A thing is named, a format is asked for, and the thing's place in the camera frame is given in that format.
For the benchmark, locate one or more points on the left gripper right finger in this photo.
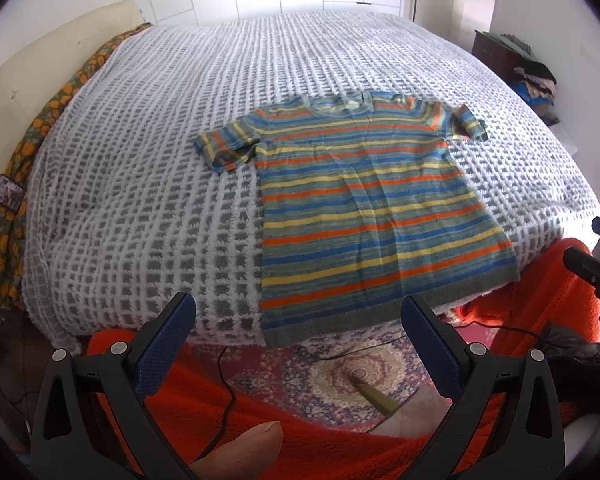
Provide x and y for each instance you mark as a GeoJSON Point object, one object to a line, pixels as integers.
{"type": "Point", "coordinates": [526, 441]}

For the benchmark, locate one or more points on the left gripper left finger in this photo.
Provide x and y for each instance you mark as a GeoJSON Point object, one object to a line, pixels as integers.
{"type": "Point", "coordinates": [92, 422]}

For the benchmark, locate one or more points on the striped knit t-shirt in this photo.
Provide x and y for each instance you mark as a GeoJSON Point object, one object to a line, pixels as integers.
{"type": "Point", "coordinates": [363, 205]}

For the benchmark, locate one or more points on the pile of clothes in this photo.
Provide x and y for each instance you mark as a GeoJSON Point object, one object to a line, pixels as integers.
{"type": "Point", "coordinates": [533, 82]}

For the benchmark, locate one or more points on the red blanket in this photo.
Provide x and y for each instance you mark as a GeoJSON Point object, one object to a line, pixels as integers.
{"type": "Point", "coordinates": [192, 408]}

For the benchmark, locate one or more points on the olive green stick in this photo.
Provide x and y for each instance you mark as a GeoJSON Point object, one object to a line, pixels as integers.
{"type": "Point", "coordinates": [383, 403]}

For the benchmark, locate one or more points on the person's bare knee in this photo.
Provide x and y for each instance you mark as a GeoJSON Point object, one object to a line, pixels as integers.
{"type": "Point", "coordinates": [246, 457]}

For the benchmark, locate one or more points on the orange floral bed sheet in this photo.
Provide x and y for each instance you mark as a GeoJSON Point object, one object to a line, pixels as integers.
{"type": "Point", "coordinates": [13, 224]}

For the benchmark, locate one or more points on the patterned purple rug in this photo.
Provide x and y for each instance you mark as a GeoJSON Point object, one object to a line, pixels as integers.
{"type": "Point", "coordinates": [318, 381]}

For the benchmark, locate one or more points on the white grey woven bedspread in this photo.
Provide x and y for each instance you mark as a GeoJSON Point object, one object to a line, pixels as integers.
{"type": "Point", "coordinates": [124, 213]}

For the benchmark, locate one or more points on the dark wooden side cabinet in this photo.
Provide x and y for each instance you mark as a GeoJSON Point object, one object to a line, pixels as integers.
{"type": "Point", "coordinates": [494, 55]}

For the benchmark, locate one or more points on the black smartphone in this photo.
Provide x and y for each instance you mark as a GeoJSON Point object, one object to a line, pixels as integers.
{"type": "Point", "coordinates": [11, 194]}

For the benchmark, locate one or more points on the cream padded headboard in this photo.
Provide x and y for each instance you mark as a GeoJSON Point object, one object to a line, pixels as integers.
{"type": "Point", "coordinates": [34, 74]}

